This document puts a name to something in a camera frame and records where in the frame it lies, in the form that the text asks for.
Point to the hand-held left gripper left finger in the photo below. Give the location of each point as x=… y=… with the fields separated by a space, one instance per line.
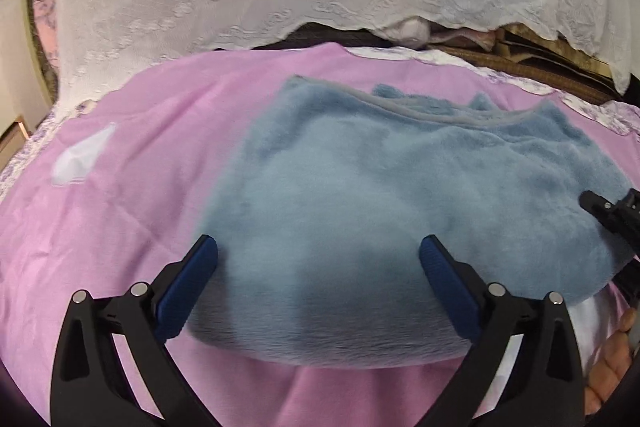
x=184 y=294

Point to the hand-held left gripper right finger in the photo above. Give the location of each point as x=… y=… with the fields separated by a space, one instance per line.
x=452 y=294

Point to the white cloth bundle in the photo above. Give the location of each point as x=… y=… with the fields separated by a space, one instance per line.
x=407 y=33

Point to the blue fleece baby garment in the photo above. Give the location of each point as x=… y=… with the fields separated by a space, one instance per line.
x=390 y=207

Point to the wooden frame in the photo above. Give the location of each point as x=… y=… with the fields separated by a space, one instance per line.
x=25 y=72

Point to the pink blanket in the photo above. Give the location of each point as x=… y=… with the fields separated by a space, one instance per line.
x=125 y=207

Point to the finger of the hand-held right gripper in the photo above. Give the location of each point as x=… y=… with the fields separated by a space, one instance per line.
x=612 y=217

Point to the person's right hand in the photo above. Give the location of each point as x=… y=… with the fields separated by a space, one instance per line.
x=612 y=357

